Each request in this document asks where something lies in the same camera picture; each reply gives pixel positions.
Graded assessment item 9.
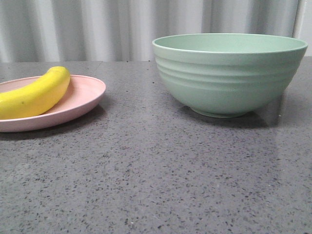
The yellow banana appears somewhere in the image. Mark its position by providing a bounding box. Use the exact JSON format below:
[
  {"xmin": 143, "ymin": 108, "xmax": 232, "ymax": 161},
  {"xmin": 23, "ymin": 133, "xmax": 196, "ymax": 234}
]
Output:
[{"xmin": 0, "ymin": 66, "xmax": 71, "ymax": 120}]

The pink plate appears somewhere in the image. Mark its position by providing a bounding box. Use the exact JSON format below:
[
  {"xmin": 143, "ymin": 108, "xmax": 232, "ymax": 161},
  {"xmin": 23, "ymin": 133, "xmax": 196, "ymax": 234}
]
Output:
[{"xmin": 0, "ymin": 75, "xmax": 106, "ymax": 133}]

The green ribbed bowl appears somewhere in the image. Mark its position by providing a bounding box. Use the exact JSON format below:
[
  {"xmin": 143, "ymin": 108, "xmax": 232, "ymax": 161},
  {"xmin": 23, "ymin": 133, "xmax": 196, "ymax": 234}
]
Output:
[{"xmin": 153, "ymin": 33, "xmax": 308, "ymax": 118}]

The white corrugated curtain backdrop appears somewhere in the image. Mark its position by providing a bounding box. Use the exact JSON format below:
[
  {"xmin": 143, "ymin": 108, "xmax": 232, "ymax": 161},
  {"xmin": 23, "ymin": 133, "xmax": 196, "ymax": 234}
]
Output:
[{"xmin": 0, "ymin": 0, "xmax": 312, "ymax": 62}]

